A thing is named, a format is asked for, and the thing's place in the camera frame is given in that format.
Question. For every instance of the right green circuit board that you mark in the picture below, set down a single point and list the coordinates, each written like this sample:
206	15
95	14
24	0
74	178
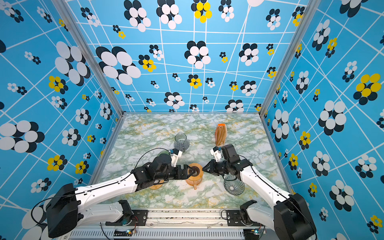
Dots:
252	234

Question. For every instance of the green glass dripper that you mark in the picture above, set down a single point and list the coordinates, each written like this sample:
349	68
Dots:
163	153

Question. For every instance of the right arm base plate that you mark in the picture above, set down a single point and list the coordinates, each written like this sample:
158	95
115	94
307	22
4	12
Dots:
233	218

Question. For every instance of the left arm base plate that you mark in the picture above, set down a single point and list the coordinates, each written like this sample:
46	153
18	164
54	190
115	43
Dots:
138	218

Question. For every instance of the green circuit board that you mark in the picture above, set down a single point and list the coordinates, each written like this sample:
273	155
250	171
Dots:
124	233
252	234

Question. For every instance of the grey glass pitcher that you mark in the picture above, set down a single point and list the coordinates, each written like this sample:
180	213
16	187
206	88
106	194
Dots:
181	142

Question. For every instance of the clear grey glass dripper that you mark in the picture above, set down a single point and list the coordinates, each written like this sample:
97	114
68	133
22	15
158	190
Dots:
233	186

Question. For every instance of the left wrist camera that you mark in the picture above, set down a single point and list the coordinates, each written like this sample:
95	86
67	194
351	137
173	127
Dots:
175	154

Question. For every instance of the wooden ring holder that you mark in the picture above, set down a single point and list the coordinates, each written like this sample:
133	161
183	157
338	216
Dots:
199	169
157	185

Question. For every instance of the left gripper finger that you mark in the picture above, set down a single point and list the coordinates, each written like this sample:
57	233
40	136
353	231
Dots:
193	177
192	169

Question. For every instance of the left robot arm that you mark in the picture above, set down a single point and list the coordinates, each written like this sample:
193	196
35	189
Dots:
67	209

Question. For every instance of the aluminium front rail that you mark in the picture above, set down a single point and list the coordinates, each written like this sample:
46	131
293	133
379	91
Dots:
181	224

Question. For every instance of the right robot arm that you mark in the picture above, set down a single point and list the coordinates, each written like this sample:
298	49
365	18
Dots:
287	214

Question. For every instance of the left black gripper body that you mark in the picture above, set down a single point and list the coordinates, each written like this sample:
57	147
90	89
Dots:
177	173

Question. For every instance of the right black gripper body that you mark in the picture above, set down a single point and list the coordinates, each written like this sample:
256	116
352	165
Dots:
221	167

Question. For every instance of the orange coffee filter box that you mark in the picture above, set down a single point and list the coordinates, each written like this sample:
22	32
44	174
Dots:
221	135

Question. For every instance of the left green circuit board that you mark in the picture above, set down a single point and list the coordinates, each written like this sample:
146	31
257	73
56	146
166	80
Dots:
124	233

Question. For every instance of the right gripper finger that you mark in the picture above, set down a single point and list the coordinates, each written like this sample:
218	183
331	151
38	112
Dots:
211	172
209	168

